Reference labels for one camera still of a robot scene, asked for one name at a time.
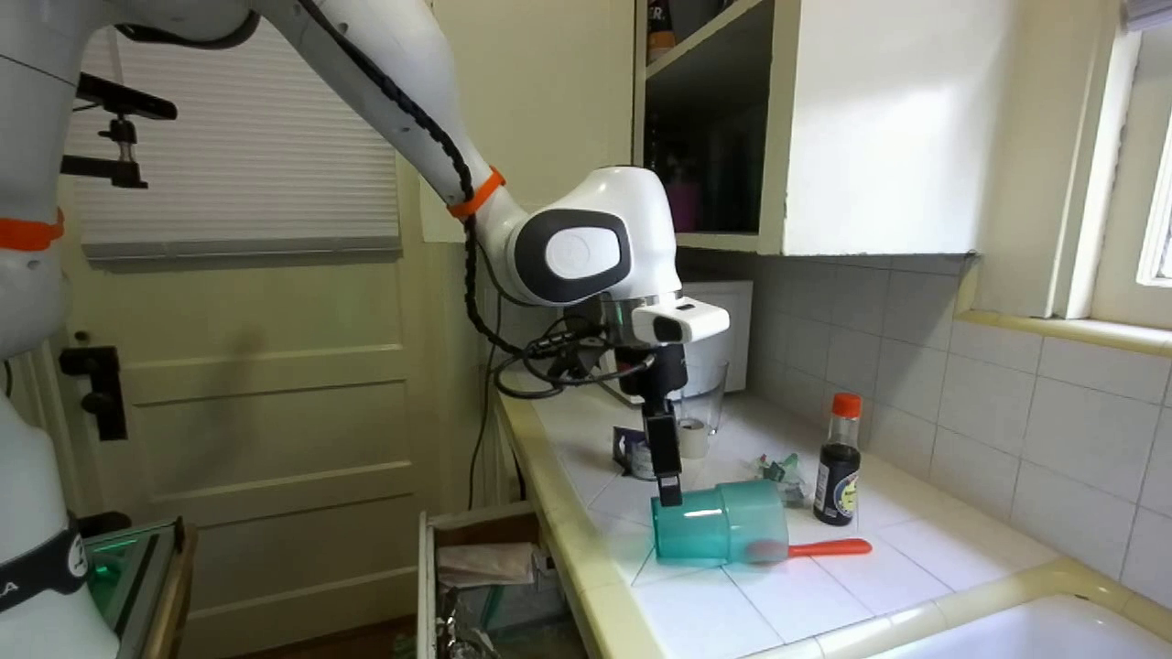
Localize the pink cup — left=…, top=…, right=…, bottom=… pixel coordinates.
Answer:
left=666, top=178, right=702, bottom=233

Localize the translucent blue plastic cup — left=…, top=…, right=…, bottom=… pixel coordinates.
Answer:
left=651, top=480, right=790, bottom=565

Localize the clear drinking glass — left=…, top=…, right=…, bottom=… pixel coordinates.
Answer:
left=673, top=361, right=730, bottom=437

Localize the white countertop appliance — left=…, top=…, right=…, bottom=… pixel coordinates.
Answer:
left=678, top=279, right=754, bottom=396

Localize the small dark packet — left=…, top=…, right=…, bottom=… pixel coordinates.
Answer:
left=613, top=426, right=657, bottom=481

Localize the crumpled clear wrapper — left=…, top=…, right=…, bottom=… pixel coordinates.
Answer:
left=753, top=452, right=808, bottom=505

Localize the dark sauce bottle orange cap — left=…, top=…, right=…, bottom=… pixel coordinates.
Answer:
left=813, top=393, right=863, bottom=527

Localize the folded beige cloth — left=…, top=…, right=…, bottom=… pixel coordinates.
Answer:
left=437, top=541, right=538, bottom=589

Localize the drawer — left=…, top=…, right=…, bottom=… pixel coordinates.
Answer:
left=417, top=502, right=589, bottom=659

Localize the bottle with dark label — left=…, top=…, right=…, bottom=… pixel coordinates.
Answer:
left=646, top=0, right=678, bottom=64

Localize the cream panel door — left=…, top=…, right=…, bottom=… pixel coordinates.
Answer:
left=53, top=18, right=436, bottom=659

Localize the sink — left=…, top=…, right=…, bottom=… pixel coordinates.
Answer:
left=861, top=590, right=1172, bottom=659

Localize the white window blind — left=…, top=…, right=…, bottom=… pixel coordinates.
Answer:
left=69, top=20, right=403, bottom=268

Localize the window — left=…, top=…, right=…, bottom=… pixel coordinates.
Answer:
left=1090, top=0, right=1172, bottom=332

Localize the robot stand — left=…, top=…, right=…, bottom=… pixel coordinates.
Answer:
left=81, top=516, right=199, bottom=659

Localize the black door lock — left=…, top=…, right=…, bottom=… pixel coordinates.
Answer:
left=59, top=345, right=130, bottom=443

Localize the black cable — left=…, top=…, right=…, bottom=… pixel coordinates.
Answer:
left=467, top=295, right=505, bottom=511

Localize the orange handled spoon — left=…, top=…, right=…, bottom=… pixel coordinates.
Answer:
left=746, top=537, right=874, bottom=562

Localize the cream wall cabinet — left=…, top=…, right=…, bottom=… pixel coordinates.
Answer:
left=633, top=0, right=982, bottom=258

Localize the camera on mount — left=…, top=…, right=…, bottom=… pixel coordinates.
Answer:
left=60, top=72, right=179, bottom=191

